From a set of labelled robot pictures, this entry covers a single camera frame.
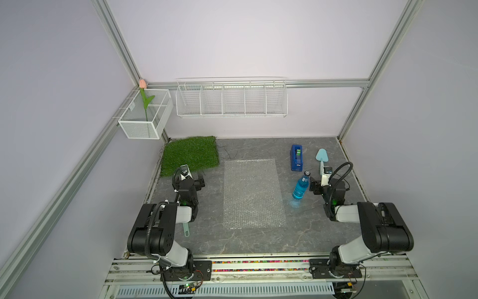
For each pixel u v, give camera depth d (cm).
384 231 45
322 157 112
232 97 106
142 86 89
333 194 72
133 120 84
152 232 43
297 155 105
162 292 70
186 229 85
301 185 83
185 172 78
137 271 75
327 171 81
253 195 96
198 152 112
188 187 72
